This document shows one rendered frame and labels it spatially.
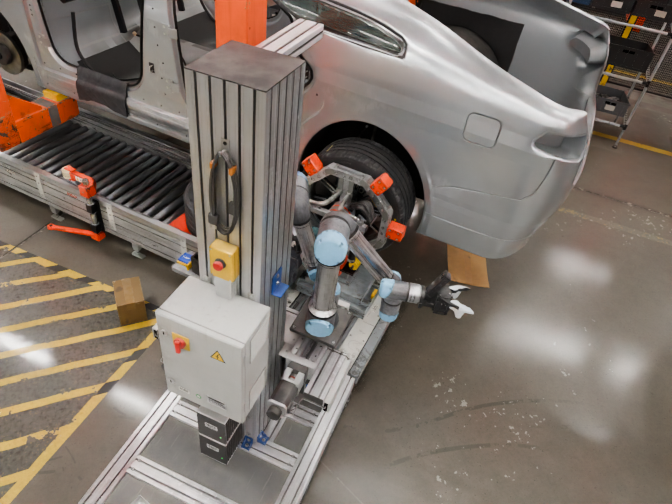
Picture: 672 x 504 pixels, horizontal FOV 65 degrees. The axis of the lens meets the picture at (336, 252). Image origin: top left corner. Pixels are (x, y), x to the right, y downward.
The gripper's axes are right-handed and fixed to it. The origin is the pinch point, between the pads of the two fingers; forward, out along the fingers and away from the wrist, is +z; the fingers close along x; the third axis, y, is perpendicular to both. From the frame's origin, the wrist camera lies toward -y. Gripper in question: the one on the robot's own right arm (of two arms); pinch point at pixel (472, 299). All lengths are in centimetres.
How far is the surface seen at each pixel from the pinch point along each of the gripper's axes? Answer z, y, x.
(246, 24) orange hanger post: -108, -71, -65
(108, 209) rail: -212, 73, -127
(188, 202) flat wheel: -158, 57, -127
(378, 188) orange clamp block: -41, 2, -84
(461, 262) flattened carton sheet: 36, 99, -181
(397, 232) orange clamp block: -26, 25, -82
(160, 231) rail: -173, 75, -116
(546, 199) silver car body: 44, -7, -86
